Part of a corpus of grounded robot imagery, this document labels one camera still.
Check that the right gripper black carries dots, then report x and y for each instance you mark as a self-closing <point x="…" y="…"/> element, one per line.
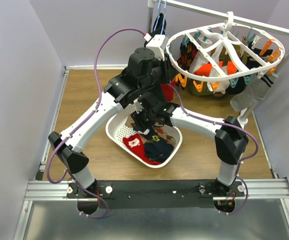
<point x="140" y="126"/>

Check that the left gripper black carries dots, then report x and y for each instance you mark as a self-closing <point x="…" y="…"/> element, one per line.
<point x="168" y="70"/>

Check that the navy santa sock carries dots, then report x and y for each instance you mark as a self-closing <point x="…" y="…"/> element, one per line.
<point x="151" y="135"/>

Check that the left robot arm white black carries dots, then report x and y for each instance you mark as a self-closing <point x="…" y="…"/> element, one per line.
<point x="148" y="67"/>

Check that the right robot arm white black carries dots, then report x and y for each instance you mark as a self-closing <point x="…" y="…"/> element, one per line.
<point x="229" y="138"/>

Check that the black sock on blue hanger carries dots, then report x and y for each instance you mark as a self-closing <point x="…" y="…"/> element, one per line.
<point x="159" y="26"/>

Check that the beige argyle sock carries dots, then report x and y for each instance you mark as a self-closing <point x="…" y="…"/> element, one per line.
<point x="169" y="134"/>

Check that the red hanging sock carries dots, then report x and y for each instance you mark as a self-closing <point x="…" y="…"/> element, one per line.
<point x="168" y="91"/>

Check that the dark argyle hanging sock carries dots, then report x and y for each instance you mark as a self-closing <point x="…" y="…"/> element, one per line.
<point x="187" y="54"/>

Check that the white orange hanging sock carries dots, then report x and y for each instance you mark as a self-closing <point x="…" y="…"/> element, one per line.
<point x="202" y="62"/>

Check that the navy green striped sock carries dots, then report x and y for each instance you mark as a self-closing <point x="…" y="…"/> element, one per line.
<point x="158" y="152"/>

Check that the red santa bear sock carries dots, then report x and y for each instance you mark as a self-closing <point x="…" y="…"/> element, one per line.
<point x="135" y="144"/>

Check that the white perforated plastic basket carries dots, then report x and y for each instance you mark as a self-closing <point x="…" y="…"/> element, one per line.
<point x="116" y="130"/>

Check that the grey striped hanging sock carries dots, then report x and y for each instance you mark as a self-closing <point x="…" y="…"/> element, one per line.
<point x="254" y="92"/>

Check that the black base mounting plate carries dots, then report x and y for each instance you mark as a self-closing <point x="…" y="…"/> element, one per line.
<point x="157" y="194"/>

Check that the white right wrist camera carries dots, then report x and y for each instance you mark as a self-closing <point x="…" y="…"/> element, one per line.
<point x="138" y="106"/>

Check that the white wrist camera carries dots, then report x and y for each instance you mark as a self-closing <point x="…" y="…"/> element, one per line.
<point x="138" y="106"/>
<point x="158" y="44"/>

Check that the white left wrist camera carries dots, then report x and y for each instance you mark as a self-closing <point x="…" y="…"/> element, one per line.
<point x="158" y="44"/>

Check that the aluminium rail frame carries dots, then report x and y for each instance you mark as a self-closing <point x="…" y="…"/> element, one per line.
<point x="47" y="213"/>

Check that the white drying rack frame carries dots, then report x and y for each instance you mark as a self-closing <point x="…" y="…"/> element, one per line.
<point x="248" y="64"/>

